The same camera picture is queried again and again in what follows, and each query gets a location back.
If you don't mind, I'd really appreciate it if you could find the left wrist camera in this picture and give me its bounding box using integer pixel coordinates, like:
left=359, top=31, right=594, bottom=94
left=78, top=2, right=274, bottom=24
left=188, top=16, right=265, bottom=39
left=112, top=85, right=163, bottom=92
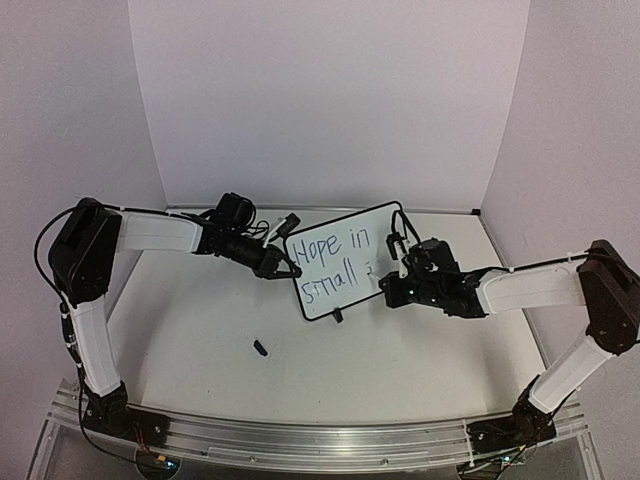
left=263, top=213, right=301, bottom=246

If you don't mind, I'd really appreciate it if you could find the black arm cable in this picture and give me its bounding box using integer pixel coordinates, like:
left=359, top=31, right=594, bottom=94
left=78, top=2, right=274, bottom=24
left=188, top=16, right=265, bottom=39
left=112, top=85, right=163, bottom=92
left=33, top=207, right=101, bottom=401
left=389, top=209, right=640, bottom=281

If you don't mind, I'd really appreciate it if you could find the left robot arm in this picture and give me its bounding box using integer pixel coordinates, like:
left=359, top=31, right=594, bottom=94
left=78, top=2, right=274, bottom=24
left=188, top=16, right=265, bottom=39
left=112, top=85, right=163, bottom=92
left=48, top=193, right=302, bottom=437

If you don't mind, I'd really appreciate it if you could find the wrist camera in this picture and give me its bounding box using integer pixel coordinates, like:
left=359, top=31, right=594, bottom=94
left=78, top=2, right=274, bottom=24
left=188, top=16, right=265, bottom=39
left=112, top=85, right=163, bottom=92
left=263, top=213, right=301, bottom=246
left=386, top=232, right=411, bottom=261

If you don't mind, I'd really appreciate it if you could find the blue marker cap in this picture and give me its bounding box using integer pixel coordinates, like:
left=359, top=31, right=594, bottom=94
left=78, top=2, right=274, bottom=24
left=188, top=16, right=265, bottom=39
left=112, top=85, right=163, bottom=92
left=253, top=339, right=268, bottom=357

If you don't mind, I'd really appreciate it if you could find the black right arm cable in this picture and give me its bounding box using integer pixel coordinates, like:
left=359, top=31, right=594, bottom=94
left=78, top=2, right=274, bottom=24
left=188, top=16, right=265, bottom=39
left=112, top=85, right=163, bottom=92
left=389, top=209, right=640, bottom=281

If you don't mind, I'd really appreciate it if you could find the black left base cable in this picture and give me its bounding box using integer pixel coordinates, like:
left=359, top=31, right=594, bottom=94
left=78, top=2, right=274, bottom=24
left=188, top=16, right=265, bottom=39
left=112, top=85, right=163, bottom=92
left=74, top=407, right=151, bottom=469

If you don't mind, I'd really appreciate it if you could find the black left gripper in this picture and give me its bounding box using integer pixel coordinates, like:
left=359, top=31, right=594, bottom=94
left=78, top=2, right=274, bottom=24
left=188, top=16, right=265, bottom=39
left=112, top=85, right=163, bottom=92
left=223, top=228, right=303, bottom=279

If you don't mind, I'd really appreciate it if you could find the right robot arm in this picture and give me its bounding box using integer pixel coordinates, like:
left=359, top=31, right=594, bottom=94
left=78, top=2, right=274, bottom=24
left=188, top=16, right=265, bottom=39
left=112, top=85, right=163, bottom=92
left=379, top=233, right=639, bottom=444

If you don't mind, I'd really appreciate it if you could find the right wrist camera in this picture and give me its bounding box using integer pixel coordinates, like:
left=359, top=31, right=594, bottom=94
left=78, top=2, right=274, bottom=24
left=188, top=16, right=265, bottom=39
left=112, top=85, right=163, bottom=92
left=386, top=232, right=411, bottom=261

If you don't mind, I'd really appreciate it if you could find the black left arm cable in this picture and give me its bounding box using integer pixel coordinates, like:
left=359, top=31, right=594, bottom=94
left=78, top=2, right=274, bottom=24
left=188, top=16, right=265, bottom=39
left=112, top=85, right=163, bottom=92
left=33, top=207, right=101, bottom=401

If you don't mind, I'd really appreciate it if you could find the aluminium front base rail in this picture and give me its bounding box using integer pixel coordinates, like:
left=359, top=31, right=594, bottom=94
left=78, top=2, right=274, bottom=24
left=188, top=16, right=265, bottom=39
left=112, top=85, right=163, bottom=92
left=27, top=383, right=602, bottom=479

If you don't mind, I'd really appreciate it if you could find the white whiteboard with black frame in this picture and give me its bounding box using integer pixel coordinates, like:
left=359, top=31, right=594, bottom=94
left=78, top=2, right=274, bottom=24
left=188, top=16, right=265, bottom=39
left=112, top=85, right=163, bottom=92
left=284, top=201, right=403, bottom=322

